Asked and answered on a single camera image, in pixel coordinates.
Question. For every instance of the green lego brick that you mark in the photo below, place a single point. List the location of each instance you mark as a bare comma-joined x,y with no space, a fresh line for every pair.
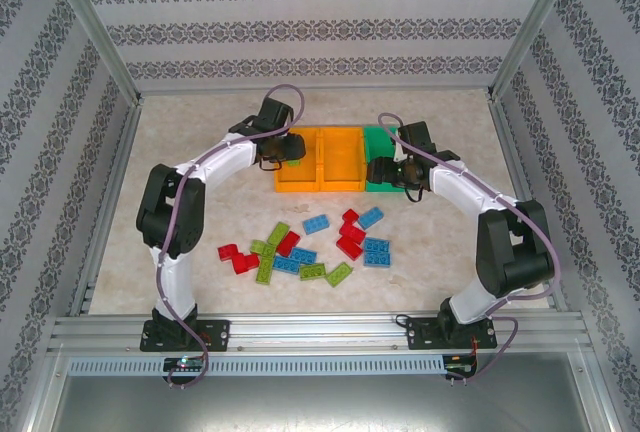
256,246
313,271
264,270
278,233
269,251
294,163
339,274

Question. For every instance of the green plastic bin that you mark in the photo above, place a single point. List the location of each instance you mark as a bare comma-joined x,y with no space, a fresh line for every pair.
376,138

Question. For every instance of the orange plastic bin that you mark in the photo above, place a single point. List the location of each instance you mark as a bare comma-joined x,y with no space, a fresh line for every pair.
295,186
342,186

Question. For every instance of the blue lego brick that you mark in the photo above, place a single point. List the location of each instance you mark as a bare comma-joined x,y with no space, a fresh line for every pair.
377,245
304,255
286,265
370,217
377,259
317,224

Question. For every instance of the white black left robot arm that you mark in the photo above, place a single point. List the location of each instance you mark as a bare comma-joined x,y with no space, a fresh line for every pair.
172,277

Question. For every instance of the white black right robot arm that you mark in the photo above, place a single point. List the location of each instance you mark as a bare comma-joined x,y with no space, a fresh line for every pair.
456,188

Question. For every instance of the grey metal panel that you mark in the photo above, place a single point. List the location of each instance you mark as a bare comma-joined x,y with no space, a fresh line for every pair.
320,404

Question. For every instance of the aluminium side rail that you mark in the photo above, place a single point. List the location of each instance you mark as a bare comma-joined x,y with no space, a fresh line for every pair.
511,152
117,172

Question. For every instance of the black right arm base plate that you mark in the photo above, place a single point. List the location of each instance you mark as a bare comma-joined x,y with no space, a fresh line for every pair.
417,334

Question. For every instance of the aluminium mounting rail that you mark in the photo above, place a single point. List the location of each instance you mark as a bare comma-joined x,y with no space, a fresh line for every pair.
320,334

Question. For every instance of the aluminium frame post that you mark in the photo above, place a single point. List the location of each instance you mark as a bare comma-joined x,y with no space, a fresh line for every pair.
602,392
532,27
42,392
95,27

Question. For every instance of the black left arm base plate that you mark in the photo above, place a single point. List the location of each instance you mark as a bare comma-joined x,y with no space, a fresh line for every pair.
217,334

